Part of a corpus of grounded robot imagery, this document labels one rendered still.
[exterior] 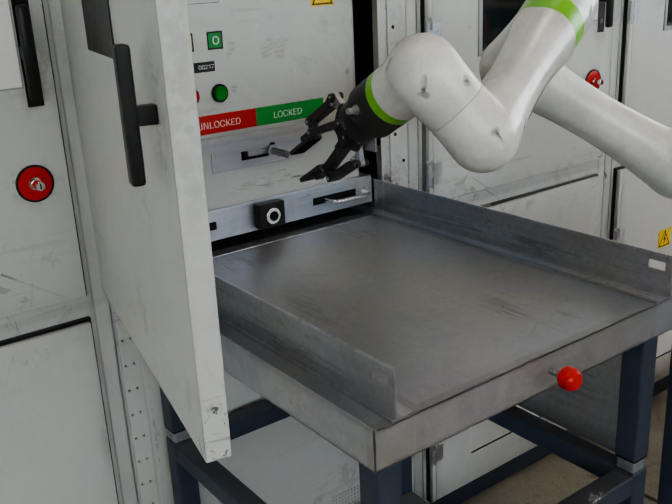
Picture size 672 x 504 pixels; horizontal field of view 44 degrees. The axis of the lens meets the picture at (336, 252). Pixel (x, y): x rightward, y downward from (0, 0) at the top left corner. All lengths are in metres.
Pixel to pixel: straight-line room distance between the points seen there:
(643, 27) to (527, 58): 1.04
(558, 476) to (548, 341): 1.28
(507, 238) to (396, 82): 0.47
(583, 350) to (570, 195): 1.05
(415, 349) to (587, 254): 0.41
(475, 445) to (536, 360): 1.12
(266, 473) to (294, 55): 0.87
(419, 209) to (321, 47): 0.38
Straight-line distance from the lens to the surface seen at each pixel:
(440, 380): 1.09
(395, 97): 1.23
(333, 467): 1.95
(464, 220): 1.62
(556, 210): 2.21
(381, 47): 1.75
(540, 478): 2.44
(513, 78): 1.32
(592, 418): 1.57
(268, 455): 1.82
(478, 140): 1.21
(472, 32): 1.89
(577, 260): 1.46
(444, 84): 1.20
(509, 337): 1.21
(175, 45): 0.82
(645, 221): 2.55
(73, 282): 1.46
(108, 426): 1.61
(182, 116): 0.83
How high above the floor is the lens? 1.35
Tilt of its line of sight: 19 degrees down
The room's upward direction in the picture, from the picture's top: 3 degrees counter-clockwise
